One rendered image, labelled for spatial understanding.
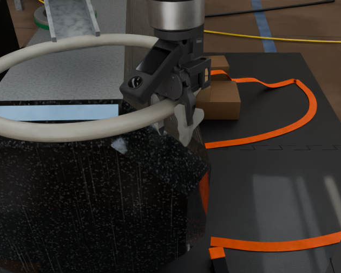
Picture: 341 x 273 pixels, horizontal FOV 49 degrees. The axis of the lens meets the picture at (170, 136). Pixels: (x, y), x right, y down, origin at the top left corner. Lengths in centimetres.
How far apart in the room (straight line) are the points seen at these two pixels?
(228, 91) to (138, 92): 175
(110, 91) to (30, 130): 41
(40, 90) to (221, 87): 148
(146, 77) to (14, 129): 23
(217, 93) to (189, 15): 172
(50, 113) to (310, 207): 130
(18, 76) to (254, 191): 121
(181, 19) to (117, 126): 19
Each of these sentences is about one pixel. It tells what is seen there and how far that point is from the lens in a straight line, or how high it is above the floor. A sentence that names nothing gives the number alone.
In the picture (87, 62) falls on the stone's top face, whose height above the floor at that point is 84.
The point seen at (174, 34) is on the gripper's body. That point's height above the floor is 113.
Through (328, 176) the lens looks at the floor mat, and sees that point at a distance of 206.
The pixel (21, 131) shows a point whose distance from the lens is 63.
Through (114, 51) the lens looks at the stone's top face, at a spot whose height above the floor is 84.
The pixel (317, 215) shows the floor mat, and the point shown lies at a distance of 186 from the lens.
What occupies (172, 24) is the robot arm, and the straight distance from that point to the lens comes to 57.
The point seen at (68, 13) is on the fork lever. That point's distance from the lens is 116.
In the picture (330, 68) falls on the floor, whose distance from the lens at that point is 305.
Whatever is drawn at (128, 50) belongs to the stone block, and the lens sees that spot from 122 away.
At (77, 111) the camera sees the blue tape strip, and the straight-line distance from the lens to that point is 97.
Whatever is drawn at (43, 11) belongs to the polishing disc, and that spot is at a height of 87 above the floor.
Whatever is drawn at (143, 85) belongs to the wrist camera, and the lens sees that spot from 57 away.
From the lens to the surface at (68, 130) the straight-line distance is 60.
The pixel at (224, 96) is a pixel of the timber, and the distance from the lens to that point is 225.
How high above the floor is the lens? 137
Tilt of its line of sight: 40 degrees down
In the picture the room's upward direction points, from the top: straight up
